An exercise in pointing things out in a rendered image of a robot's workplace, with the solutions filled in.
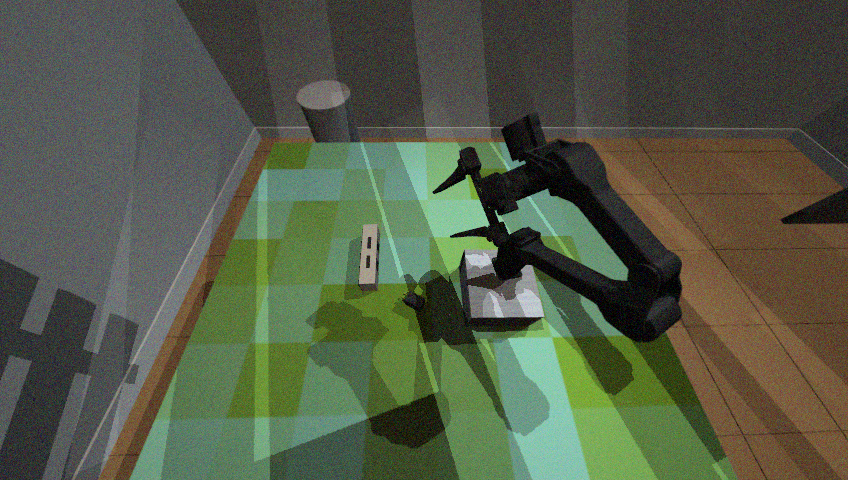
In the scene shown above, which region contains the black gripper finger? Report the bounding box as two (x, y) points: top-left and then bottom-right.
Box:
(433, 159), (466, 194)
(450, 226), (492, 242)

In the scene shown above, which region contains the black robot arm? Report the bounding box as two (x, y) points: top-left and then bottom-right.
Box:
(479, 112), (683, 343)

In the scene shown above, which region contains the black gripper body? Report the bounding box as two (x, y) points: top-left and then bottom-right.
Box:
(459, 147), (527, 247)

